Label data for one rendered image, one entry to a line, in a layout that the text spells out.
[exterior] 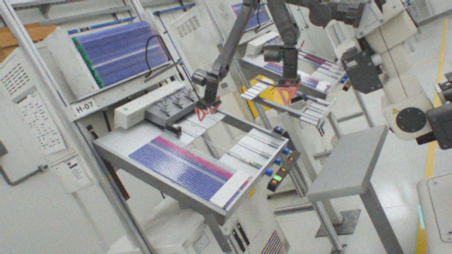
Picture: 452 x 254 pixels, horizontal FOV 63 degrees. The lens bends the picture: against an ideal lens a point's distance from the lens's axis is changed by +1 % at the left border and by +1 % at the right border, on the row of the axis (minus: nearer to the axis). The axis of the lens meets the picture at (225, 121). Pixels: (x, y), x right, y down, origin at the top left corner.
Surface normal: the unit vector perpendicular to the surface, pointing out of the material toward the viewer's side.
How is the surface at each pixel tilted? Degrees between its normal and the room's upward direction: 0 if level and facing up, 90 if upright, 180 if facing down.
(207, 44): 90
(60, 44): 90
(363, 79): 90
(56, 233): 90
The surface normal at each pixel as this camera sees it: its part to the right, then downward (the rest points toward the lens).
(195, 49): -0.49, 0.38
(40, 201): 0.74, -0.30
